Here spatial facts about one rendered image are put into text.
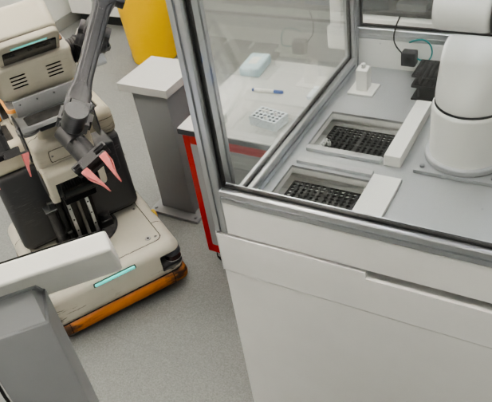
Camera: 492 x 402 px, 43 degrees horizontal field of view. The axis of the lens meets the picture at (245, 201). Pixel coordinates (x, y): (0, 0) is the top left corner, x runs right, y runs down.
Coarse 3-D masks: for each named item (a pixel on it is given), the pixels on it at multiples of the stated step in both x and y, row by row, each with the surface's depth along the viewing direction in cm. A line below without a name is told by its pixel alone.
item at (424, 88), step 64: (192, 0) 128; (256, 0) 120; (320, 0) 114; (384, 0) 108; (448, 0) 103; (256, 64) 130; (320, 64) 122; (384, 64) 116; (448, 64) 110; (256, 128) 141; (320, 128) 132; (384, 128) 124; (448, 128) 117; (320, 192) 143; (384, 192) 134; (448, 192) 126
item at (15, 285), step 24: (72, 240) 133; (96, 240) 133; (0, 264) 130; (24, 264) 130; (48, 264) 131; (72, 264) 133; (96, 264) 143; (120, 264) 160; (0, 288) 130; (24, 288) 139; (48, 288) 150; (0, 312) 139; (24, 312) 140; (0, 336) 138
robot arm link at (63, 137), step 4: (60, 120) 155; (60, 124) 156; (60, 128) 156; (56, 132) 157; (60, 132) 156; (64, 132) 156; (56, 136) 157; (60, 136) 156; (64, 136) 156; (68, 136) 156; (72, 136) 156; (76, 136) 156; (60, 140) 157; (64, 140) 156; (68, 140) 156; (72, 140) 156; (76, 140) 156; (64, 144) 157
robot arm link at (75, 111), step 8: (72, 104) 152; (80, 104) 153; (64, 112) 151; (72, 112) 151; (80, 112) 152; (88, 112) 153; (64, 120) 152; (72, 120) 151; (80, 120) 151; (88, 120) 162; (64, 128) 153; (72, 128) 153; (80, 128) 154; (88, 128) 162
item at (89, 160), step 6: (102, 150) 154; (90, 156) 154; (96, 156) 154; (102, 156) 154; (108, 156) 155; (84, 162) 153; (90, 162) 153; (108, 162) 154; (84, 168) 153; (114, 168) 158; (114, 174) 154; (120, 180) 155
